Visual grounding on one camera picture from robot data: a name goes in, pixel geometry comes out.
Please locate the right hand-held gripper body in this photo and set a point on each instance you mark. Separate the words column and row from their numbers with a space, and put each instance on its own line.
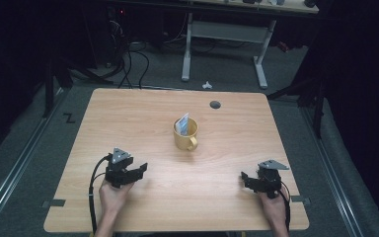
column 269, row 179

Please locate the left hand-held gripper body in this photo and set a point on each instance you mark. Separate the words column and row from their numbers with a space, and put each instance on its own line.
column 118, row 171

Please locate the yellow mug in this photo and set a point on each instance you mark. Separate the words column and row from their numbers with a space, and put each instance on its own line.
column 187, row 140

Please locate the white and blue tube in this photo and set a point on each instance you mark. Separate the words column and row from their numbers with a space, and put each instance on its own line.
column 182, row 125

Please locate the person's left hand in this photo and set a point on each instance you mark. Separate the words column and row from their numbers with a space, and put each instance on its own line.
column 113, row 199

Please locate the person's right hand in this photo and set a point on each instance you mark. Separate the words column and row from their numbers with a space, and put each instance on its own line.
column 274, row 209

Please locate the grey tape strip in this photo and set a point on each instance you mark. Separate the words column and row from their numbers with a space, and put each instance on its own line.
column 301, row 199
column 54, row 203

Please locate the dark round table grommet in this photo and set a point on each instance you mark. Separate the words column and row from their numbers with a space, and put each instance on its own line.
column 215, row 104

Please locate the black metal stand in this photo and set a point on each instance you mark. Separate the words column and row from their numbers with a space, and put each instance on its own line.
column 49, row 85
column 317, row 108

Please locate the white scrap on floor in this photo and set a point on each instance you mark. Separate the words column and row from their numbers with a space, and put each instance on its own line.
column 207, row 85

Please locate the red object under desk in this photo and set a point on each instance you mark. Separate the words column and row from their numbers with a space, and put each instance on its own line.
column 283, row 46

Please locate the white-framed desk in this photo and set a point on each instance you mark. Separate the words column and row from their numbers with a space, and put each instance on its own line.
column 227, row 31

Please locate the metal floor rail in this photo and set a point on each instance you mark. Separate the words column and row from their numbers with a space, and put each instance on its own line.
column 16, row 168
column 334, row 177

